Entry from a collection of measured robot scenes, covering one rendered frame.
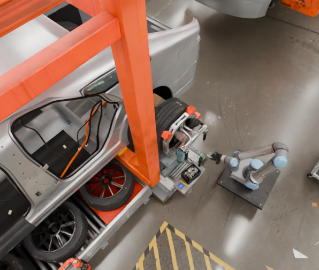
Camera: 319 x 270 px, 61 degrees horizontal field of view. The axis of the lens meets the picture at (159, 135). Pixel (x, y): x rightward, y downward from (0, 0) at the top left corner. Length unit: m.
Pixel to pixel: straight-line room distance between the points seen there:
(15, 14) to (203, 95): 3.88
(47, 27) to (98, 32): 1.61
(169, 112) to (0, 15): 2.14
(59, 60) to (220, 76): 3.98
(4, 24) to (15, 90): 0.30
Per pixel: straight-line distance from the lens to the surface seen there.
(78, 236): 3.25
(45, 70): 1.30
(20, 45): 2.76
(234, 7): 4.87
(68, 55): 1.34
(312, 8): 5.80
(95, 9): 1.65
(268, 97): 4.89
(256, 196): 3.58
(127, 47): 1.54
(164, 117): 2.94
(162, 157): 3.74
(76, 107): 3.40
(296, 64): 5.63
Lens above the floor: 3.53
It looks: 57 degrees down
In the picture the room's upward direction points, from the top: 4 degrees counter-clockwise
